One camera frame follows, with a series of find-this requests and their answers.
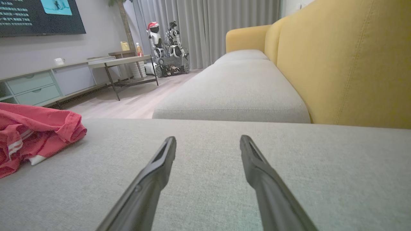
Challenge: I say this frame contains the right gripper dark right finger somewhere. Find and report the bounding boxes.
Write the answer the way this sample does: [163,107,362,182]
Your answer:
[240,135,319,231]

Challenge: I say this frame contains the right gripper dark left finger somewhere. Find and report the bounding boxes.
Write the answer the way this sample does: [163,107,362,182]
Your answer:
[96,136,177,231]

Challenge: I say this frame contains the red and white jersey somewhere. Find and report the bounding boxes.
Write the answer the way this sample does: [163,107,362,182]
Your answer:
[0,102,87,179]

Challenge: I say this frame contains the grey ottoman cushion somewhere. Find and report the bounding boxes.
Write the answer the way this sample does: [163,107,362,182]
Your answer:
[0,118,411,231]

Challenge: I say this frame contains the long grey sofa seat cushion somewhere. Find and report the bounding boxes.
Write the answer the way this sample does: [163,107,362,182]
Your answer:
[152,59,311,124]

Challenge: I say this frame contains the white ribbed cylinder basket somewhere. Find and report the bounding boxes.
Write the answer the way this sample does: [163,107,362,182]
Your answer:
[132,61,147,79]

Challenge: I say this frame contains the grey tracked robot vehicle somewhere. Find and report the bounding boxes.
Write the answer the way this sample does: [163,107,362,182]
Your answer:
[154,55,190,78]

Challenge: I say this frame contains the low table, black legs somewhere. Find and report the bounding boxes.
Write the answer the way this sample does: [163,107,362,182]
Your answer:
[88,55,159,101]

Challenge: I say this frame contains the small brown wooden table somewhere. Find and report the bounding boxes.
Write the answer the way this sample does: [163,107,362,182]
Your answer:
[108,50,137,59]

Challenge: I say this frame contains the short grey sofa seat cushion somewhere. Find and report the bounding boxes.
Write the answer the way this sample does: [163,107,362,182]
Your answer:
[214,49,269,65]

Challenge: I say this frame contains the yellow sofa backrest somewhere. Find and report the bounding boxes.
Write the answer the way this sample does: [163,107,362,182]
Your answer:
[225,0,411,129]

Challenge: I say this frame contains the white humanoid robot, red hat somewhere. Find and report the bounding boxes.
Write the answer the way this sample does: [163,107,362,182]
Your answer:
[147,21,166,58]

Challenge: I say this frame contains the white and black humanoid robot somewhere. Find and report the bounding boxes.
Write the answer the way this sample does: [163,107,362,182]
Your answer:
[165,21,189,59]

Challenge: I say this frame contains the long pale green TV cabinet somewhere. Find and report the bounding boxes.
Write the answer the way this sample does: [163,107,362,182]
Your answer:
[0,56,116,107]

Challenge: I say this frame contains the brown tree trunk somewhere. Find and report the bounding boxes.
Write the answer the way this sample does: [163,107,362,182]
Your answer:
[109,0,136,51]

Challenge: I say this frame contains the grey pleated curtain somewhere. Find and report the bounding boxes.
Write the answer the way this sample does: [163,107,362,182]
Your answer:
[124,0,282,69]

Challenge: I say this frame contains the wall-mounted black television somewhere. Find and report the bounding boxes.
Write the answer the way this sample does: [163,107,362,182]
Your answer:
[0,0,86,38]

